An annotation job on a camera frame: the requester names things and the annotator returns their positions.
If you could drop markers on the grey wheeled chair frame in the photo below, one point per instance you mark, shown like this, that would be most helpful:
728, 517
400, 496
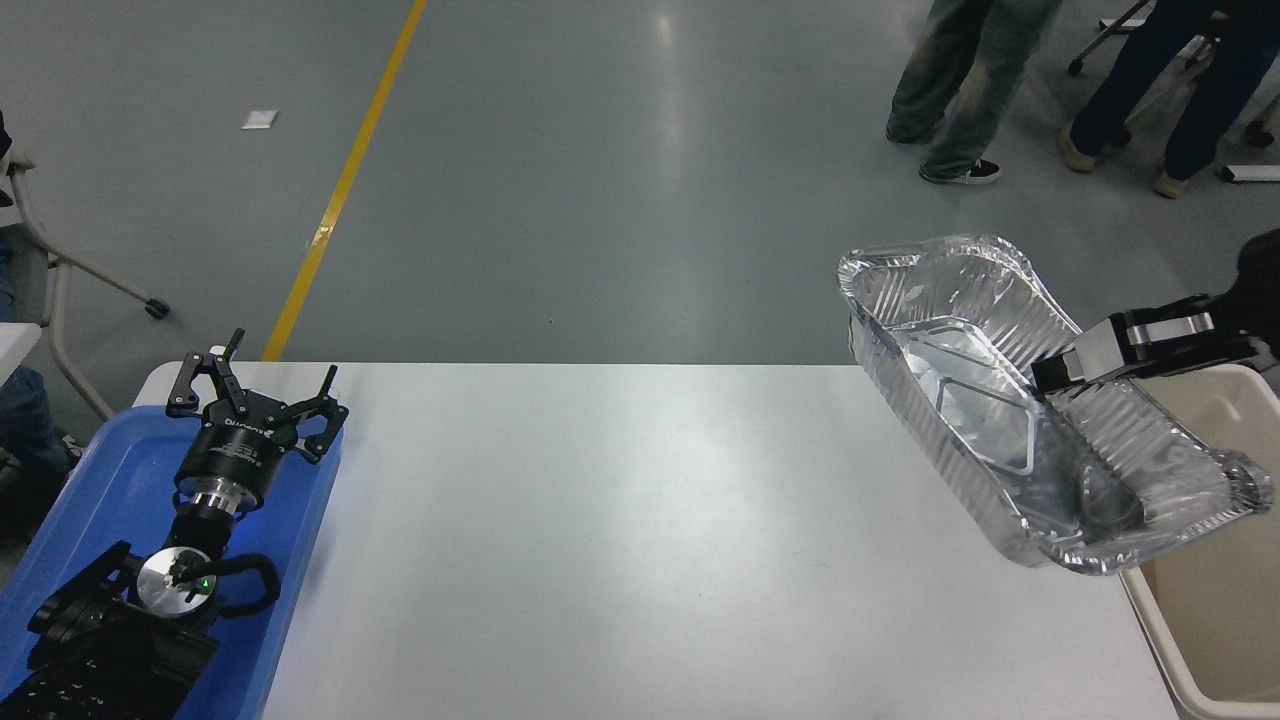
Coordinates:
56, 320

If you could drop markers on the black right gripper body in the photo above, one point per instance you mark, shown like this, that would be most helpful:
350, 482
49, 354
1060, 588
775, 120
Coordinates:
1265, 290

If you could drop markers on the wheeled metal cart frame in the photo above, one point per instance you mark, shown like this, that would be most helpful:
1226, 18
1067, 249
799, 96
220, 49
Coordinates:
1105, 35

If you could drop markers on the white side table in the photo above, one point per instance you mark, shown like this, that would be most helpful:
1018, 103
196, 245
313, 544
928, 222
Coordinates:
15, 350

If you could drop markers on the large pale plastic bin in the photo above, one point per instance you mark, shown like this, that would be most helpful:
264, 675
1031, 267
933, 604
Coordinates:
1220, 620

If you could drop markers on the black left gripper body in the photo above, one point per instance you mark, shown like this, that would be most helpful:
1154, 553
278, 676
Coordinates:
232, 450

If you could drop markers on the rectangular foil tray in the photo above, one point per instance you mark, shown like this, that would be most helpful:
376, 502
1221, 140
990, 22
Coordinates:
960, 300

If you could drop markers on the person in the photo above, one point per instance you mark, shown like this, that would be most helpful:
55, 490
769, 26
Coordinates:
960, 90
1130, 80
20, 410

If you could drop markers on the flat white floor object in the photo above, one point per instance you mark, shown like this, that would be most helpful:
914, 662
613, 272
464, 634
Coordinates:
1250, 174

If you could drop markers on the blue plastic tray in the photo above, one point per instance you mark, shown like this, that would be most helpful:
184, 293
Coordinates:
110, 470

